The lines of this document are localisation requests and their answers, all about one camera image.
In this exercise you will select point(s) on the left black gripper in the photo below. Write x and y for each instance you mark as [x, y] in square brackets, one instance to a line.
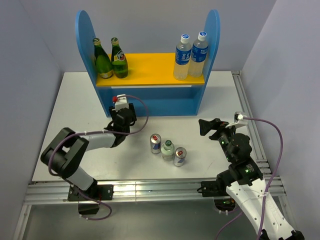
[113, 113]

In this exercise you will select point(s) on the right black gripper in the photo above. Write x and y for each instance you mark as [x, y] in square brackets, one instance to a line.
[205, 125]

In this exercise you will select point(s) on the red bull can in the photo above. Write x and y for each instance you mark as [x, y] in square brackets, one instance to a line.
[179, 156]
[155, 143]

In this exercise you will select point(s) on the clear glass bottle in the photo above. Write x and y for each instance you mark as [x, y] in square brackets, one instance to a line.
[168, 150]

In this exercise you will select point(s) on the green Perrier bottle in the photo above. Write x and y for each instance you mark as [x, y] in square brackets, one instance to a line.
[118, 60]
[102, 61]

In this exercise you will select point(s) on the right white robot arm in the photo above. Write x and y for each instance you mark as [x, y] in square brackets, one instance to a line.
[244, 182]

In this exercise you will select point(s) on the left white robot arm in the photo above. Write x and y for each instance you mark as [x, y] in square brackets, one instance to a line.
[64, 154]

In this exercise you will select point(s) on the blue and yellow wooden shelf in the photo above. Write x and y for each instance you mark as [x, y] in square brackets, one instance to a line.
[150, 75]

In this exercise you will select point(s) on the right clear water bottle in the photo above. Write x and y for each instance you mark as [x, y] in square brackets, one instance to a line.
[198, 55]

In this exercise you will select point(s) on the clear water bottle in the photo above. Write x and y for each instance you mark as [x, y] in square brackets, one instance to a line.
[198, 55]
[182, 57]

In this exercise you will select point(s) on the left clear water bottle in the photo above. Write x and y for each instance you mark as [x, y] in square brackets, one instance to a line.
[182, 57]

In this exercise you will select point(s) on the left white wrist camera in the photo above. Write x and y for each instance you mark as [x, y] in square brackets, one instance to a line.
[120, 102]

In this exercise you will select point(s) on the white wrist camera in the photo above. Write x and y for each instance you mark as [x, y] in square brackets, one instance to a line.
[120, 102]
[239, 120]

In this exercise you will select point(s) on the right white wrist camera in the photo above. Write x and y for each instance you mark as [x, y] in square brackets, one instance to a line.
[239, 120]

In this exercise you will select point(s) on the aluminium side rail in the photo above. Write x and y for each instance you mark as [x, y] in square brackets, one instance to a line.
[257, 147]

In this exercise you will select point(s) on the aluminium front rail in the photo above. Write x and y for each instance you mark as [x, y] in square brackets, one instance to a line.
[141, 210]

